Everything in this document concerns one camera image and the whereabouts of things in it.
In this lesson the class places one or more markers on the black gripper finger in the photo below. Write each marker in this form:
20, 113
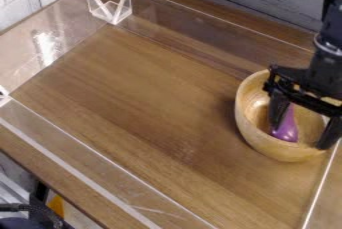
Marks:
278, 107
332, 134

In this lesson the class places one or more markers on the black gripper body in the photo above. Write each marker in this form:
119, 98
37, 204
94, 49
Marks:
309, 85

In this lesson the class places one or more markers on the purple toy eggplant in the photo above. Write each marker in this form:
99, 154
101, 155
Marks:
288, 130

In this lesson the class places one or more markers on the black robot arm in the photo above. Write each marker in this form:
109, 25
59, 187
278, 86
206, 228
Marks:
330, 32

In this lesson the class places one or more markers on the brown wooden bowl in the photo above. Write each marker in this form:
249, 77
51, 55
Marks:
252, 118

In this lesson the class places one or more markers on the black clamp with screw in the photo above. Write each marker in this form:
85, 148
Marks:
46, 216

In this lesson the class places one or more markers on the clear acrylic tray wall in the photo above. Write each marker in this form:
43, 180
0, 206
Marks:
118, 114

